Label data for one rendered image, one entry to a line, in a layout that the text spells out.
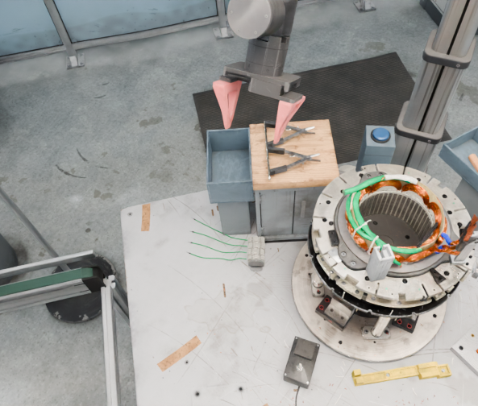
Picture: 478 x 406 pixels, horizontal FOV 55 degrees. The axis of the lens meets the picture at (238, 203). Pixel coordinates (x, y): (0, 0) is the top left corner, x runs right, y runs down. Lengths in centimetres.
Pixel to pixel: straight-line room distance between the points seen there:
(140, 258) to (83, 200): 123
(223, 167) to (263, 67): 56
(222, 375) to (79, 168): 175
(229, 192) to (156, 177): 141
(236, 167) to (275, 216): 16
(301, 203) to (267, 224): 12
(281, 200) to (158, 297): 42
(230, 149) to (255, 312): 43
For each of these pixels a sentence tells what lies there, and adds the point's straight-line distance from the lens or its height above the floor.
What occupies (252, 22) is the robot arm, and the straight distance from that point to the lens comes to 59.
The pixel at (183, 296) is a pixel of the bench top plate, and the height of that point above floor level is 78.
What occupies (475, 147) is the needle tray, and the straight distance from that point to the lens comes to 127.
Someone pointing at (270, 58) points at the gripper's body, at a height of 150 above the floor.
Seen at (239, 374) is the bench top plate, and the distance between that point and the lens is 117.
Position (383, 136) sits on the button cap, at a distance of 120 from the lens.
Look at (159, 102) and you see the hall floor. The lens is 286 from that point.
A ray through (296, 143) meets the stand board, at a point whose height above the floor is 106.
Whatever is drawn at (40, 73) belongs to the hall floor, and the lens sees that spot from 335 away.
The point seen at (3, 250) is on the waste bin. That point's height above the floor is 16.
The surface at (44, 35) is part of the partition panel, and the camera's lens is 324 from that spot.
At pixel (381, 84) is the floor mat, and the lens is 291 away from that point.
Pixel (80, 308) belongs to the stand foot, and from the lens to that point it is 220.
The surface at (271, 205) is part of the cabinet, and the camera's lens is 114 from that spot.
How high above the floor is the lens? 191
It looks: 56 degrees down
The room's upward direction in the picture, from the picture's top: 6 degrees counter-clockwise
